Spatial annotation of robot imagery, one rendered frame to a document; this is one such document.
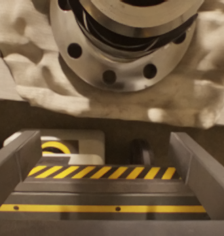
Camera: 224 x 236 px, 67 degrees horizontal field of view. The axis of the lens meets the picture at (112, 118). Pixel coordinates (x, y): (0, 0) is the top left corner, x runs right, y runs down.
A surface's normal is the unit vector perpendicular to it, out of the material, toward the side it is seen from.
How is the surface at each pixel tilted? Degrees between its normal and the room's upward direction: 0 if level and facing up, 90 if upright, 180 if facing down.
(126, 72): 0
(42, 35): 58
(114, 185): 0
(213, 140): 0
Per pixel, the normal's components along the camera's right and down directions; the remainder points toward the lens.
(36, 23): 0.86, 0.19
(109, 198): 0.01, 0.29
